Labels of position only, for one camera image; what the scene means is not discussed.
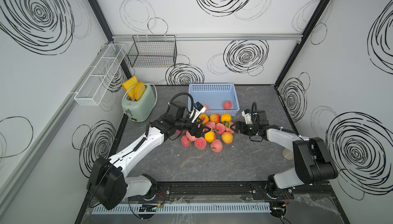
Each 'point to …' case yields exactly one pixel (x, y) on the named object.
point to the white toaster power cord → (147, 83)
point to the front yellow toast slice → (139, 90)
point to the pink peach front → (216, 146)
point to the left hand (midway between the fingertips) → (205, 125)
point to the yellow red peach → (204, 118)
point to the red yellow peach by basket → (214, 117)
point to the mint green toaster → (139, 110)
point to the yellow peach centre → (210, 136)
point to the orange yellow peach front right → (227, 137)
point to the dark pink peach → (185, 141)
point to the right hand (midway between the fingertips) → (236, 128)
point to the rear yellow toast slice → (132, 81)
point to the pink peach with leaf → (220, 127)
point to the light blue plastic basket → (215, 95)
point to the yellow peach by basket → (225, 117)
